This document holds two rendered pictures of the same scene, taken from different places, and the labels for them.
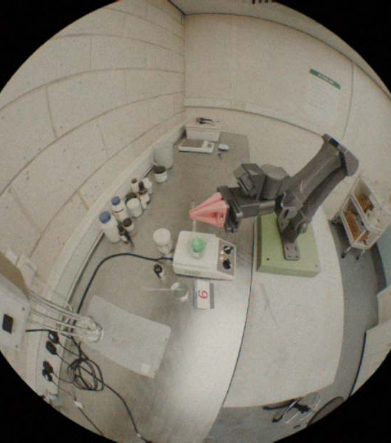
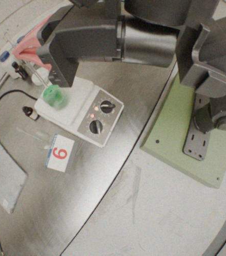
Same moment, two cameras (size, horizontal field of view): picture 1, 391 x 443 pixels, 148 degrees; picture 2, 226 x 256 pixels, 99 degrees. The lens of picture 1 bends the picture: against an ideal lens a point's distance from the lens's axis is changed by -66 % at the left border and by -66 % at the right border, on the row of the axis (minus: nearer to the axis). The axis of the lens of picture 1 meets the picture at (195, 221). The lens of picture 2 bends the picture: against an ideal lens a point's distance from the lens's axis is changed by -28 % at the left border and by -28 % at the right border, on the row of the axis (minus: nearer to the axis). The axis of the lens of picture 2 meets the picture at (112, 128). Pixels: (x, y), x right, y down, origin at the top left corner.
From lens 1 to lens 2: 0.28 m
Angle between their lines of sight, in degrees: 27
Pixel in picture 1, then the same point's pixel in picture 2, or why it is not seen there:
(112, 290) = not seen: outside the picture
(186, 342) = (35, 195)
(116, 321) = not seen: outside the picture
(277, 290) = (156, 184)
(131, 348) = not seen: outside the picture
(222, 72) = not seen: outside the picture
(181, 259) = (41, 105)
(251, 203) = (86, 25)
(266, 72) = not seen: outside the picture
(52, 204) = not seen: outside the picture
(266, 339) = (113, 232)
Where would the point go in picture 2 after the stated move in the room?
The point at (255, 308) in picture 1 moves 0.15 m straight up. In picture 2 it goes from (116, 195) to (116, 217)
